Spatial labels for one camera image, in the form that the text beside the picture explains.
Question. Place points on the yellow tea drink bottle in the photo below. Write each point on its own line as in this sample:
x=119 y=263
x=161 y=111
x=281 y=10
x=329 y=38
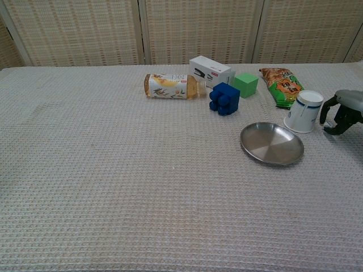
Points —
x=170 y=86

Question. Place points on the woven bamboo screen panel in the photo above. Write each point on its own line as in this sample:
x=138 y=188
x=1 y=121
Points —
x=85 y=28
x=358 y=54
x=198 y=28
x=312 y=28
x=8 y=51

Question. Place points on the white paper cup blue print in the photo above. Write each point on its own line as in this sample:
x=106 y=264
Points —
x=302 y=116

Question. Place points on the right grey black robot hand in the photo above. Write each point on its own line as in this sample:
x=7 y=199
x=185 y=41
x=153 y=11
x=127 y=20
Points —
x=350 y=102

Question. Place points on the green orange snack bag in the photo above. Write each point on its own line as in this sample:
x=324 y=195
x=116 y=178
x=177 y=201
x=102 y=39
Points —
x=279 y=82

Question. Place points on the blue studded building block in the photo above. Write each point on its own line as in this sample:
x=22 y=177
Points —
x=225 y=97

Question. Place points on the beige waffle weave tablecloth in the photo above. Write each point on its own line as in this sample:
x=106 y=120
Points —
x=113 y=184

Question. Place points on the round steel plate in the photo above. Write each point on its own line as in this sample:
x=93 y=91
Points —
x=269 y=144

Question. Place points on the green cube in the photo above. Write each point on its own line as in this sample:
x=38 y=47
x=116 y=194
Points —
x=245 y=85

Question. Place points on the white stapler box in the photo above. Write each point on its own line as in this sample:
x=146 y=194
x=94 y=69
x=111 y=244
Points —
x=208 y=68

